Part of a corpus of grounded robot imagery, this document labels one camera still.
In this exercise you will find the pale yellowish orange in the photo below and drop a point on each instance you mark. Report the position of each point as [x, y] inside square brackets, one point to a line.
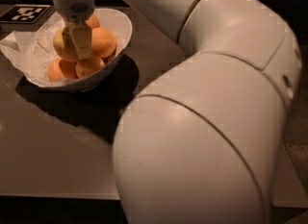
[64, 46]

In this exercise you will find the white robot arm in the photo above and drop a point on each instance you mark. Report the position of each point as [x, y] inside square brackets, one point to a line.
[199, 145]

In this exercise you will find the white crumpled paper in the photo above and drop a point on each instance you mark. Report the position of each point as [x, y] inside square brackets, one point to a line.
[25, 51]

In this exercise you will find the front centre orange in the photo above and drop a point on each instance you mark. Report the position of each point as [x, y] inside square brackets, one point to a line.
[87, 67]

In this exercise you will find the white bowl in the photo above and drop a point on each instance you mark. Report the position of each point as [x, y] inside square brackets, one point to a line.
[120, 26]

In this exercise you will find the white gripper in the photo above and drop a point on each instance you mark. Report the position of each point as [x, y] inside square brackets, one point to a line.
[73, 6]

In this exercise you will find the right middle orange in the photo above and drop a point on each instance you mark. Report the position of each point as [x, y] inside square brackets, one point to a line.
[103, 43]

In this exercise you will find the top back orange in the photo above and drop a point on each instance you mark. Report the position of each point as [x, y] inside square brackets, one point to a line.
[93, 22]

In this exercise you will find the front left orange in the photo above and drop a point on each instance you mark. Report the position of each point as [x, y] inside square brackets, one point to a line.
[59, 69]

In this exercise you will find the black white fiducial marker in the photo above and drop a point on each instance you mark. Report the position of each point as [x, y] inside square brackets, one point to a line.
[24, 14]

